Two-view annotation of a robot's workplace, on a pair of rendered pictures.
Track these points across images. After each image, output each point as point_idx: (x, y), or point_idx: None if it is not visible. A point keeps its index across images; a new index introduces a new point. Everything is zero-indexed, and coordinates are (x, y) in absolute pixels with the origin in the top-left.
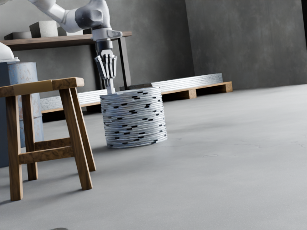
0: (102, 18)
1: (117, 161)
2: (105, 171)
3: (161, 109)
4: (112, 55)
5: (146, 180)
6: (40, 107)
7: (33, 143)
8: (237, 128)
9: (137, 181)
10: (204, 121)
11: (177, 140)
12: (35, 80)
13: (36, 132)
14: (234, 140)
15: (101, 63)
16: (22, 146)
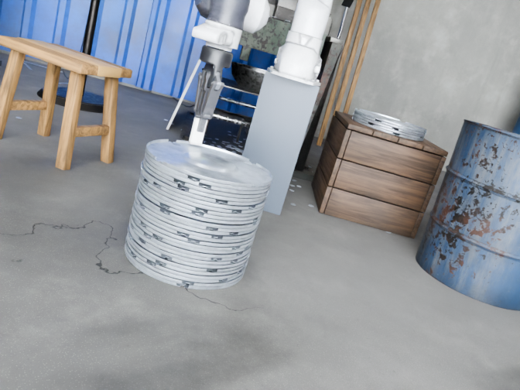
0: (201, 1)
1: (70, 186)
2: (36, 163)
3: (145, 203)
4: (211, 76)
5: None
6: (501, 236)
7: (102, 123)
8: (13, 346)
9: None
10: None
11: (91, 257)
12: (513, 177)
13: (449, 262)
14: None
15: (198, 84)
16: (420, 265)
